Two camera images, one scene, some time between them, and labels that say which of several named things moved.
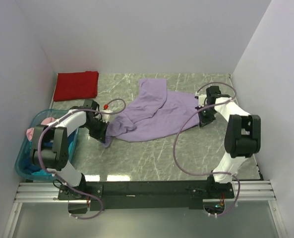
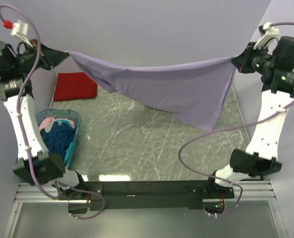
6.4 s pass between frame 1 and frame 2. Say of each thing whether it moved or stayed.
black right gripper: moved
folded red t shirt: stayed
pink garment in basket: stayed
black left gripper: moved
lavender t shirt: moved
